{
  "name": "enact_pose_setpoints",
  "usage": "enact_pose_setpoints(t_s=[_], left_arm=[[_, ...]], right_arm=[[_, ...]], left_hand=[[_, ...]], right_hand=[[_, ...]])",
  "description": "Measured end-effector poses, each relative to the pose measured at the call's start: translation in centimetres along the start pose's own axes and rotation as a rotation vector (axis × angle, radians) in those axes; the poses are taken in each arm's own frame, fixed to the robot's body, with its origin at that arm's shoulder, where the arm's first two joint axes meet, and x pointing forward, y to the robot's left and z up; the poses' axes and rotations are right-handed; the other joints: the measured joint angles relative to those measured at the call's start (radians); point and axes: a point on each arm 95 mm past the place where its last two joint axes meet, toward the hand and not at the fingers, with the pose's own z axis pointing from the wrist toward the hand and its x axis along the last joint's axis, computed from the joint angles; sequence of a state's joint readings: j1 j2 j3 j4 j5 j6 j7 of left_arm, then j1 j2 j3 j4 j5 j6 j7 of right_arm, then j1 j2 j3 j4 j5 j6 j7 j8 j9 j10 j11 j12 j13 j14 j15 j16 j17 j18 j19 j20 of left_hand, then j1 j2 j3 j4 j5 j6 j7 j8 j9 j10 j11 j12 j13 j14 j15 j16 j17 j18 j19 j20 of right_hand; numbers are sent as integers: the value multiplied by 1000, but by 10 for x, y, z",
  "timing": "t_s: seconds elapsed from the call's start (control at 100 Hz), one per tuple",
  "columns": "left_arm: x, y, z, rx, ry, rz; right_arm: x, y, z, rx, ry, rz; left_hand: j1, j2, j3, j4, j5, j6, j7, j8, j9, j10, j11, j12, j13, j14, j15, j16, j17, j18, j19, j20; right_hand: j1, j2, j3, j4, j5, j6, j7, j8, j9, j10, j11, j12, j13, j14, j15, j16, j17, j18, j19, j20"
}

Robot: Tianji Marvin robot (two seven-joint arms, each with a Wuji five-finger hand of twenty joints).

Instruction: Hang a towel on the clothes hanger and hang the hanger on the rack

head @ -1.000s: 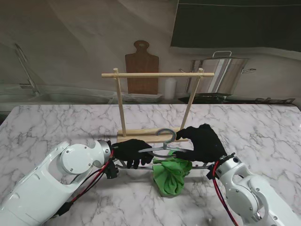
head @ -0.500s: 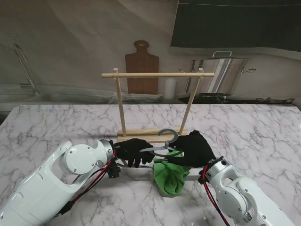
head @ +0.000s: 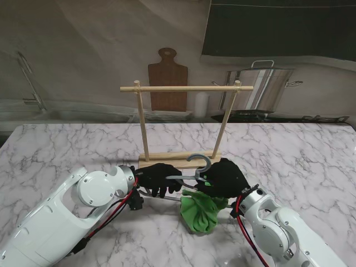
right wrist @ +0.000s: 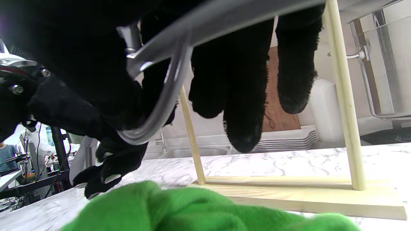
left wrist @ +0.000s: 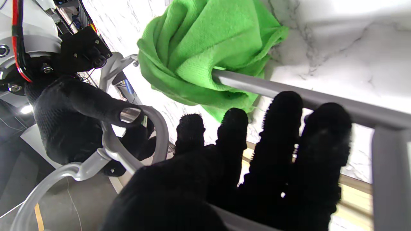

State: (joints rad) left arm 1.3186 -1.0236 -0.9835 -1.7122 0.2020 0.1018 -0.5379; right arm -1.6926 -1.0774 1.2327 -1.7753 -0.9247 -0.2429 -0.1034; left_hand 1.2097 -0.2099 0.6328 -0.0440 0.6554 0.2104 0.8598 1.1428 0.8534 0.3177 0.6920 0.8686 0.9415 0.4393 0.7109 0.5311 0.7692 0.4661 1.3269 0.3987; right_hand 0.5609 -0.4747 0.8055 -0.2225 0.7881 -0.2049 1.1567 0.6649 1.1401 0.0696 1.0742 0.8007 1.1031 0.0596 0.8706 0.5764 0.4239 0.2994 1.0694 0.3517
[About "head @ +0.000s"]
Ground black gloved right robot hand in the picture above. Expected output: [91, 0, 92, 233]
[194, 157, 251, 200]

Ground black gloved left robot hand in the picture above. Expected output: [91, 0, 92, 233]
[135, 163, 184, 198]

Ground grey plastic clothes hanger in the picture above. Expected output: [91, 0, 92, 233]
[139, 152, 231, 208]

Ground green microfibre towel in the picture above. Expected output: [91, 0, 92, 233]
[179, 180, 231, 235]

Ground wooden hanging rack stand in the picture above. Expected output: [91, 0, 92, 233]
[120, 80, 254, 170]

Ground stack of white plates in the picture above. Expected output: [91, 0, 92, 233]
[139, 110, 194, 122]

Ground brown wooden cutting board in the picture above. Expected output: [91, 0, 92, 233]
[147, 47, 190, 112]

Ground stainless steel stockpot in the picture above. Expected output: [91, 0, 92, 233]
[211, 60, 304, 113]

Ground steel sink basin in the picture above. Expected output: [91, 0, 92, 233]
[0, 110, 134, 123]

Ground chrome kitchen faucet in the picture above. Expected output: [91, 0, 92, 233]
[17, 51, 48, 112]

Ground dark range hood panel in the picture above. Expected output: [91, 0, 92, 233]
[200, 0, 356, 61]

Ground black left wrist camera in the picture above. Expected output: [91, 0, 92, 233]
[127, 191, 144, 211]

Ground red black cable bundle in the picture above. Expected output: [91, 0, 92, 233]
[66, 180, 140, 255]
[235, 196, 268, 267]

